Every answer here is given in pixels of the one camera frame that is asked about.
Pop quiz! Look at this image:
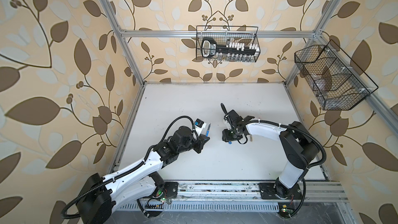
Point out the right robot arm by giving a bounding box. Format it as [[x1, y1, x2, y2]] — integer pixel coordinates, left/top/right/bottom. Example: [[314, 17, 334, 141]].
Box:
[[221, 104, 326, 199]]

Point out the blue fountain pen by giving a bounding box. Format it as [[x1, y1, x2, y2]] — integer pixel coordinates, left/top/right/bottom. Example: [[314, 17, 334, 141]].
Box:
[[206, 123, 211, 136]]

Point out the aluminium cage frame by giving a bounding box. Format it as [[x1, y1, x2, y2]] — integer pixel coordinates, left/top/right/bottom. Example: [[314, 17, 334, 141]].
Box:
[[108, 0, 398, 224]]

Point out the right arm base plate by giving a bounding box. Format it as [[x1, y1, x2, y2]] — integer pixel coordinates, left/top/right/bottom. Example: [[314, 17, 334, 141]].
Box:
[[258, 181, 303, 200]]

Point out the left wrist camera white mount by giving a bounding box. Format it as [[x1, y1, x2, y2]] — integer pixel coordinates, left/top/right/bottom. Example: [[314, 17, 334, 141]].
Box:
[[194, 119, 206, 136]]

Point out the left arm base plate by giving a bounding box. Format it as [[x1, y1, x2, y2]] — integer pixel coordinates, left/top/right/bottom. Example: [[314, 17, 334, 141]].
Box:
[[141, 180, 179, 201]]

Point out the black tool in basket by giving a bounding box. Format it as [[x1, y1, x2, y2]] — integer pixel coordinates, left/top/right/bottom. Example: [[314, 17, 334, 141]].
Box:
[[198, 37, 260, 58]]

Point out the black wire basket right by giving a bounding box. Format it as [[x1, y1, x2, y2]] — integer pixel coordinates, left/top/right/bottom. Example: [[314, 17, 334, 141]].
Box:
[[294, 40, 379, 111]]

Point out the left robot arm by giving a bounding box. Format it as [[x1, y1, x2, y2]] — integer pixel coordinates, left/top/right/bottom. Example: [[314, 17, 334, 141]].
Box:
[[60, 116, 210, 224]]

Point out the black wire basket back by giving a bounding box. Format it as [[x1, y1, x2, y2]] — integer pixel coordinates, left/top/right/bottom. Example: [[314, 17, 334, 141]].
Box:
[[195, 25, 261, 63]]

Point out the black wire basket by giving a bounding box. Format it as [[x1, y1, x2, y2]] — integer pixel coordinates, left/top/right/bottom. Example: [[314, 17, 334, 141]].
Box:
[[294, 40, 379, 111], [195, 25, 261, 63]]

